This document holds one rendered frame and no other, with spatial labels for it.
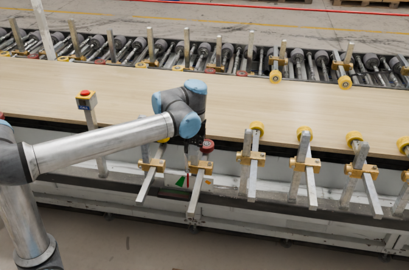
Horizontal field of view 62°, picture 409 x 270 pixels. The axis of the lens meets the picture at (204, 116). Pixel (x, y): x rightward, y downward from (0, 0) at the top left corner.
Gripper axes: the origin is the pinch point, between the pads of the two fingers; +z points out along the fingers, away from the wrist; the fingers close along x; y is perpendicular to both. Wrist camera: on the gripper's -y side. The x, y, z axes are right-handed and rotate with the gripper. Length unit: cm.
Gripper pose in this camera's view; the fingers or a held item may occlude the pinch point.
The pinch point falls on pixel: (186, 154)
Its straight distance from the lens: 151.2
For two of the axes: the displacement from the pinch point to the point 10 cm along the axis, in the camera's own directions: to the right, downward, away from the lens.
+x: 1.6, -5.5, 8.2
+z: -0.7, 8.2, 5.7
